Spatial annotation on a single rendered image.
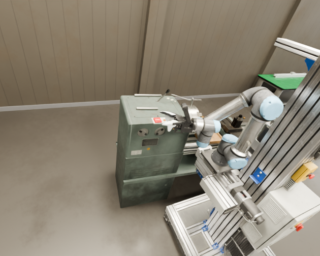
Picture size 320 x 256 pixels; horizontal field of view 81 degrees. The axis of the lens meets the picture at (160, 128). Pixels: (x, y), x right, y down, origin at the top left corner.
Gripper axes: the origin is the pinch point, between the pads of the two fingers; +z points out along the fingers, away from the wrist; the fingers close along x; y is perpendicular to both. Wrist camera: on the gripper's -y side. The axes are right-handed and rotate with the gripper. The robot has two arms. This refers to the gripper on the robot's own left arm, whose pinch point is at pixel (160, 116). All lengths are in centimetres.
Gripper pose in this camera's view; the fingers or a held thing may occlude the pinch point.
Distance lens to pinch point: 105.2
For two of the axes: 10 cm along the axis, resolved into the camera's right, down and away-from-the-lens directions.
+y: -1.7, 8.6, 4.9
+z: -9.8, -1.1, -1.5
